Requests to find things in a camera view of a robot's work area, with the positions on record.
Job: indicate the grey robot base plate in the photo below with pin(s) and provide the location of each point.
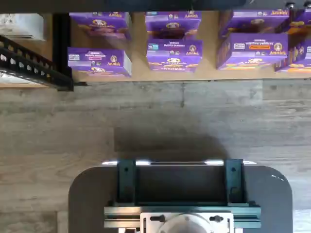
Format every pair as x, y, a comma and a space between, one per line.
92, 194

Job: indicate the dark green metal frame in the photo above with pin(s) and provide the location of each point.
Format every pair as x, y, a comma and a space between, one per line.
125, 182

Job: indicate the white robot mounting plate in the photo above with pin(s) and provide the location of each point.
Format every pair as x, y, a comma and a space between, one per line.
148, 225

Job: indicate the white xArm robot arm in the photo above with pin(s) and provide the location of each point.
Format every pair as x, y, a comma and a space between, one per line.
184, 225

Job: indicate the white patterned carton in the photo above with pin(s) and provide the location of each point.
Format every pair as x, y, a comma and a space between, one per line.
22, 26

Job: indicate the purple Annie's bunny box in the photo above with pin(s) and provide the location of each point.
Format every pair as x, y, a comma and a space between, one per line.
102, 24
301, 24
296, 58
255, 21
97, 60
172, 21
175, 53
252, 48

